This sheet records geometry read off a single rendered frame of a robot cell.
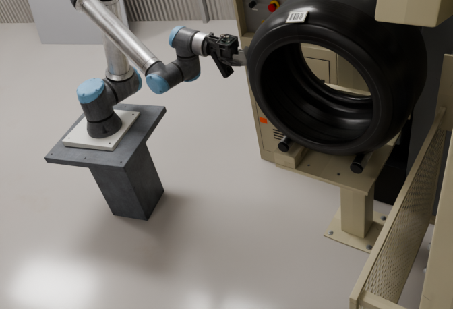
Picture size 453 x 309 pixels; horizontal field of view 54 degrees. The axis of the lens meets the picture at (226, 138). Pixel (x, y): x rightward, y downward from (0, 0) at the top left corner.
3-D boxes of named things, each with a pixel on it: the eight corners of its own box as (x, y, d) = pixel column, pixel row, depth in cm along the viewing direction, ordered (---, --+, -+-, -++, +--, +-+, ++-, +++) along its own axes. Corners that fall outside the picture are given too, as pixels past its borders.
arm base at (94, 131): (80, 135, 242) (74, 121, 236) (100, 115, 256) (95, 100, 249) (109, 140, 235) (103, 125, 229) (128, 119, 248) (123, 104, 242)
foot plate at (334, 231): (343, 201, 256) (343, 198, 255) (390, 217, 243) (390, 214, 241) (323, 235, 241) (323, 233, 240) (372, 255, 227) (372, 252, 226)
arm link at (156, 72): (54, -25, 184) (162, 85, 169) (81, -35, 190) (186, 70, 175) (57, -4, 194) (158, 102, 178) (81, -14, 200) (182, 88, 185)
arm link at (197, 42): (193, 59, 174) (207, 46, 179) (203, 61, 172) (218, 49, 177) (190, 38, 168) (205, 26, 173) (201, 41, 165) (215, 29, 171)
